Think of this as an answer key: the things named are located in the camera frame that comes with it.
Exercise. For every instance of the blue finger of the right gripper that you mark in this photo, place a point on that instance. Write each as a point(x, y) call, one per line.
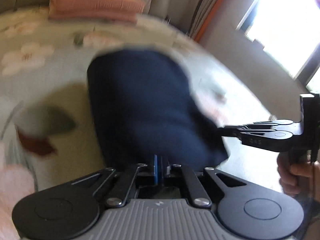
point(231, 129)
point(232, 135)

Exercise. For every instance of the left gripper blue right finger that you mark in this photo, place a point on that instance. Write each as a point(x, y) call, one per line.
point(180, 181)

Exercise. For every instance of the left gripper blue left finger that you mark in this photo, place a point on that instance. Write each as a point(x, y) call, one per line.
point(125, 185)

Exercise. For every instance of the navy blue striped hoodie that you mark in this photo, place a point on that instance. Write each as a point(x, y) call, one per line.
point(142, 107)

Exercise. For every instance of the person's right hand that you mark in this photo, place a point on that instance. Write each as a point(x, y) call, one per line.
point(290, 174)

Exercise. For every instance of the floral green bedspread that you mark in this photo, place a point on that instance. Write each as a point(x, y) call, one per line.
point(47, 132)

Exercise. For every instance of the beige and orange curtain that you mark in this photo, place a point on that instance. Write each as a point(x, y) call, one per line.
point(198, 16)

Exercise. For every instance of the bright window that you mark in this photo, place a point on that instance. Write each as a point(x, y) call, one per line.
point(288, 32)

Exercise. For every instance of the folded pink blanket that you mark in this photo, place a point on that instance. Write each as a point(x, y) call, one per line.
point(116, 10)

